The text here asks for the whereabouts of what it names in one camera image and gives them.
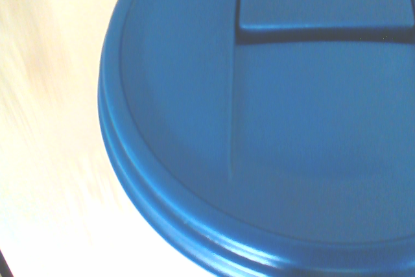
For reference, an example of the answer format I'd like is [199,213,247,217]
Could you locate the blue round plastic lid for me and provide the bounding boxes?
[97,0,415,277]

